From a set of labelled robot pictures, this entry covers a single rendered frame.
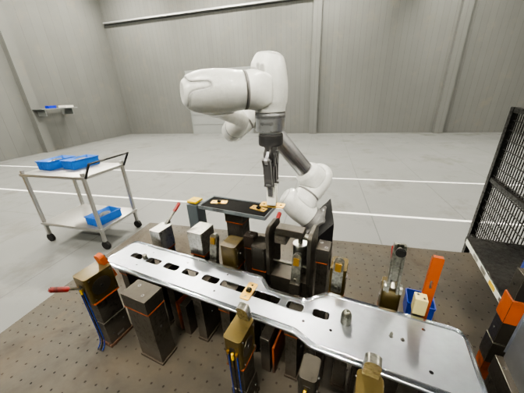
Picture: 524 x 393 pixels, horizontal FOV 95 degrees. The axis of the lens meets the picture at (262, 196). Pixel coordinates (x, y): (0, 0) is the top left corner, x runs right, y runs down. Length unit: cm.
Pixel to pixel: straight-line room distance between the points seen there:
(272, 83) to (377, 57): 1079
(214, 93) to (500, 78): 1235
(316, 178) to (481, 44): 1124
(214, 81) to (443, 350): 93
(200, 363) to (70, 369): 51
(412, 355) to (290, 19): 1137
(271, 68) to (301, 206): 92
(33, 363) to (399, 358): 135
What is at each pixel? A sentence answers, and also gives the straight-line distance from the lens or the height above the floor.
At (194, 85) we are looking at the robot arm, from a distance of 66.
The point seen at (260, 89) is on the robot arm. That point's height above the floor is 168.
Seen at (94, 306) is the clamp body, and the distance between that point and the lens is 123.
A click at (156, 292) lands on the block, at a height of 103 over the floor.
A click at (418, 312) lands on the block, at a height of 102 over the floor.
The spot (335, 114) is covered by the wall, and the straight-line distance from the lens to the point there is 1127.
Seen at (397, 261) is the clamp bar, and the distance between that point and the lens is 91.
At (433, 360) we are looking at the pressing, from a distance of 89.
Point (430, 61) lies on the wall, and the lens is 1185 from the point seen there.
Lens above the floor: 166
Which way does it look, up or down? 23 degrees down
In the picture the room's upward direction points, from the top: 2 degrees counter-clockwise
